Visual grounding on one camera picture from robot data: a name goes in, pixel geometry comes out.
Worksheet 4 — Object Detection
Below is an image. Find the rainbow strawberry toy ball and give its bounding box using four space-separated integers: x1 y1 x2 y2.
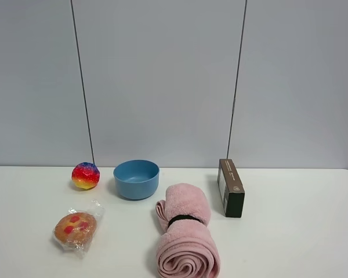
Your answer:
71 162 100 190

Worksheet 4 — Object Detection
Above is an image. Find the rolled pink towel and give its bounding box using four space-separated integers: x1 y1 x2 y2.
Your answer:
155 183 220 277

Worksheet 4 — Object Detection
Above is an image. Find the black elastic hair band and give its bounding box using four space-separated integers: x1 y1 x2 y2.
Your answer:
168 215 203 228

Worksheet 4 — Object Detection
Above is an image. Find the blue plastic bowl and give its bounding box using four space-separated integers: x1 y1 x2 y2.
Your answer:
113 160 160 200

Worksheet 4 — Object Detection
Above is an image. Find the dark brown cardboard box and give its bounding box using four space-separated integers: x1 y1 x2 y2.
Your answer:
217 159 245 218

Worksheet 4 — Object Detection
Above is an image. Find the muffin with red pieces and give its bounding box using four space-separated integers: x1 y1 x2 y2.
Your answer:
53 200 105 258

